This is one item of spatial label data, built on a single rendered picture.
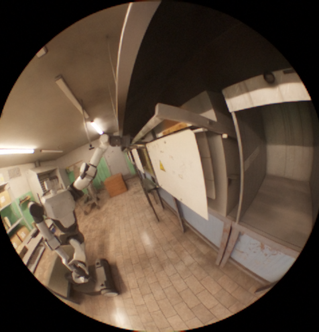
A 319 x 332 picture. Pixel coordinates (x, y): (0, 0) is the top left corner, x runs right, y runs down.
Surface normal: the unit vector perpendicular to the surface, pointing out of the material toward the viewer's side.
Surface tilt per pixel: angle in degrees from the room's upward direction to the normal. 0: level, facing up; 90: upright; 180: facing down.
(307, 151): 90
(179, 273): 0
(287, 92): 90
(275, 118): 90
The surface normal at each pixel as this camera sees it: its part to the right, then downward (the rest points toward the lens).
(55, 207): 0.97, -0.12
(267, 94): -0.88, 0.36
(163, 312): -0.30, -0.93
